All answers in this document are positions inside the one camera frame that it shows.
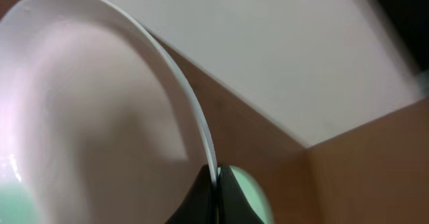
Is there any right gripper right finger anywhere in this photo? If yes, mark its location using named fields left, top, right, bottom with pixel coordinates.
left=217, top=165, right=263, bottom=224

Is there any white plate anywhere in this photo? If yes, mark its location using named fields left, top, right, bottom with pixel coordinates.
left=1, top=0, right=217, bottom=223

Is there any mint plate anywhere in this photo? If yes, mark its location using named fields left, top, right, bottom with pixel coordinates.
left=230, top=166, right=275, bottom=224

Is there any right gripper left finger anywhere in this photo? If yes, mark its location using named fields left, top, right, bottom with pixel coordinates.
left=166, top=165, right=216, bottom=224

